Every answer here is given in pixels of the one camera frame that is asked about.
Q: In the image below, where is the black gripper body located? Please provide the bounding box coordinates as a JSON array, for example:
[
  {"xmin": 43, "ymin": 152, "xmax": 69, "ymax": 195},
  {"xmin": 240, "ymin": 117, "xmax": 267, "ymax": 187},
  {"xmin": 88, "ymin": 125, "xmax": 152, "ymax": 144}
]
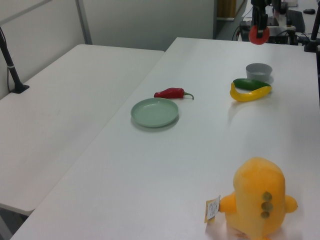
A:
[{"xmin": 250, "ymin": 0, "xmax": 273, "ymax": 15}]

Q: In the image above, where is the dark equipment box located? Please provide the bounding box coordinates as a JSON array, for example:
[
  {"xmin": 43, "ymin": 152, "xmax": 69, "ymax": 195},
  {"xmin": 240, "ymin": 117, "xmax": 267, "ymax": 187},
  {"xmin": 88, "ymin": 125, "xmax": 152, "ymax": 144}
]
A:
[{"xmin": 239, "ymin": 20, "xmax": 253, "ymax": 41}]

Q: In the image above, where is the black control box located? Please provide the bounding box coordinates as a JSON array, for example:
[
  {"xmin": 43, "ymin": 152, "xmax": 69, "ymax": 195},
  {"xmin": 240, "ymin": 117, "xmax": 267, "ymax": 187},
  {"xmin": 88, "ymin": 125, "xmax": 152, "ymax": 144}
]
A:
[{"xmin": 268, "ymin": 25, "xmax": 289, "ymax": 44}]

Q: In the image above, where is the emergency stop button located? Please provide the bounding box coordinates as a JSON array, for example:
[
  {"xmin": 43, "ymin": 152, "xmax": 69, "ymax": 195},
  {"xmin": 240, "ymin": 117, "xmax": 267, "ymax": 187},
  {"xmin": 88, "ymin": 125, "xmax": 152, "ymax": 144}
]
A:
[{"xmin": 285, "ymin": 18, "xmax": 297, "ymax": 32}]

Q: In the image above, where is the yellow wooden cabinet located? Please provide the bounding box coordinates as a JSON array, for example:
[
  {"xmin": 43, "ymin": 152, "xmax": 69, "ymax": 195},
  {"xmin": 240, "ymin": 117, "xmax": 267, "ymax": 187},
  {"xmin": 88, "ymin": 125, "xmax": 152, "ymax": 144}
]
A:
[{"xmin": 216, "ymin": 0, "xmax": 237, "ymax": 20}]

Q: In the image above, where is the black keyboard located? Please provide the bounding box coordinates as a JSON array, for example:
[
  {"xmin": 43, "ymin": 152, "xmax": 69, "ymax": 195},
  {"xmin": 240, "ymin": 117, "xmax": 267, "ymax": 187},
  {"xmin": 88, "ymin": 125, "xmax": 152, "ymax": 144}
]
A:
[{"xmin": 285, "ymin": 9, "xmax": 307, "ymax": 33}]

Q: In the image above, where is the grey bowl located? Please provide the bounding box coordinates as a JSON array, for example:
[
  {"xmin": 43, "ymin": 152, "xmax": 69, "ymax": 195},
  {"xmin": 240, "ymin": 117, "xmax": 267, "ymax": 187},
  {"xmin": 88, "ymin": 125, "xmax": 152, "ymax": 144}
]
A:
[{"xmin": 245, "ymin": 62, "xmax": 273, "ymax": 82}]

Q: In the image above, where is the green cucumber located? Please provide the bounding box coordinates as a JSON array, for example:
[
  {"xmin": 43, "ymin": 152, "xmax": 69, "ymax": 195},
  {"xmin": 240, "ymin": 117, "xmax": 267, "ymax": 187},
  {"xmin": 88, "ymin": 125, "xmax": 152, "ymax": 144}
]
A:
[{"xmin": 232, "ymin": 78, "xmax": 272, "ymax": 90}]

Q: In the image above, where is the yellow banana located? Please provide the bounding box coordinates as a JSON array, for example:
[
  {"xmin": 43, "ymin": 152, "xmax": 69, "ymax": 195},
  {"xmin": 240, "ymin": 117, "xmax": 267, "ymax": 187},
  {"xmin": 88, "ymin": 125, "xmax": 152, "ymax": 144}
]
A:
[{"xmin": 229, "ymin": 82, "xmax": 273, "ymax": 103}]

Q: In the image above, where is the red chili pepper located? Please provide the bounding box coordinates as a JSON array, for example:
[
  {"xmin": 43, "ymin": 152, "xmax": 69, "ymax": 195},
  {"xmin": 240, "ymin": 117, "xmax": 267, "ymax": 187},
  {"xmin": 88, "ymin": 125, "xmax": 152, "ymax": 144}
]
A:
[{"xmin": 153, "ymin": 87, "xmax": 195, "ymax": 101}]

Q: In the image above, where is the pale green plate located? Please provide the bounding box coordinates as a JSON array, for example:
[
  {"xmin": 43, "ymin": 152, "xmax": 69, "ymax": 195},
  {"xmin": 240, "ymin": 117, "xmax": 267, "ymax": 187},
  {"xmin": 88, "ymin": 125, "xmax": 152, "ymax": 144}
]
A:
[{"xmin": 130, "ymin": 97, "xmax": 180, "ymax": 129}]

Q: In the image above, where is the yellow plush toy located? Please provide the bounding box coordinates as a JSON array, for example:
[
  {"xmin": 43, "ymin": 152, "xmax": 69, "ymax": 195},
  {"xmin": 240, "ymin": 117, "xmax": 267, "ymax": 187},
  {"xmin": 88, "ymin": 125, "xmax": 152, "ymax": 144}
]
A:
[{"xmin": 219, "ymin": 156, "xmax": 299, "ymax": 240}]

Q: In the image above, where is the yellow paper tag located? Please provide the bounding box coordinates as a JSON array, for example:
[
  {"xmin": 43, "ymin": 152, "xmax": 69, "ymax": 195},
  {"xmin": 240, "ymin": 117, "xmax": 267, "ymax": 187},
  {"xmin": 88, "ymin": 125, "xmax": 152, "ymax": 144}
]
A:
[{"xmin": 205, "ymin": 194, "xmax": 222, "ymax": 223}]

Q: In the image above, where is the black camera stand with clamp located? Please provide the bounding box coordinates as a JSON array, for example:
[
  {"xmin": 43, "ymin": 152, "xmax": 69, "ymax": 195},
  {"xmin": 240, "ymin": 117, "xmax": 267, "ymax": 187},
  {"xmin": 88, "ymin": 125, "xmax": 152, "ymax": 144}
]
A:
[{"xmin": 303, "ymin": 14, "xmax": 320, "ymax": 53}]

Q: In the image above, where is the grey partition post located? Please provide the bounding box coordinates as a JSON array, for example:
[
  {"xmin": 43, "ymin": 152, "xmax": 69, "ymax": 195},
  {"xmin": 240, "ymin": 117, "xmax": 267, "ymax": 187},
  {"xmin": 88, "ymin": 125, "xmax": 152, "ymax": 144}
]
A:
[{"xmin": 75, "ymin": 0, "xmax": 93, "ymax": 46}]

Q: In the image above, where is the black camera stand with base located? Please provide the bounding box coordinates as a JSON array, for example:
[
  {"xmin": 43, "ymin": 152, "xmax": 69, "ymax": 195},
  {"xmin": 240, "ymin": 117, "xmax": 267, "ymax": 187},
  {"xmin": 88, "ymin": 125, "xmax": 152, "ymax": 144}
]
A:
[{"xmin": 0, "ymin": 25, "xmax": 30, "ymax": 95}]

